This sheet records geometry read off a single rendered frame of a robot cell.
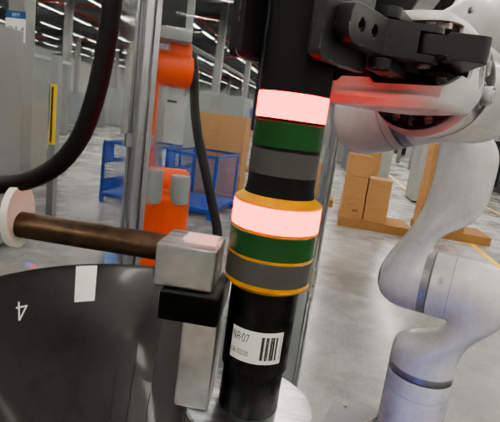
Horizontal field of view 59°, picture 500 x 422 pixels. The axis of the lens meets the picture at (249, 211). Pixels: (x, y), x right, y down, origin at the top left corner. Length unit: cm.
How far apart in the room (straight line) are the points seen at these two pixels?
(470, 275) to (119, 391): 65
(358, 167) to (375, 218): 94
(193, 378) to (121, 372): 14
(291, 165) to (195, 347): 10
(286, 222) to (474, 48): 11
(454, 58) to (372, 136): 21
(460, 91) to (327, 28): 10
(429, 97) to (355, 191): 753
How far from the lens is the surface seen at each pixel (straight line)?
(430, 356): 90
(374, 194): 780
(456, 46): 23
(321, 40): 19
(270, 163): 20
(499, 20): 55
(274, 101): 20
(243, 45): 22
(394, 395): 96
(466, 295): 86
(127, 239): 23
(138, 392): 37
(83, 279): 40
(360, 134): 43
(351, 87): 27
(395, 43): 22
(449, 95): 26
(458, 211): 84
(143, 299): 39
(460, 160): 83
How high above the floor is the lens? 159
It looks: 12 degrees down
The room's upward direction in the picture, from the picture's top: 8 degrees clockwise
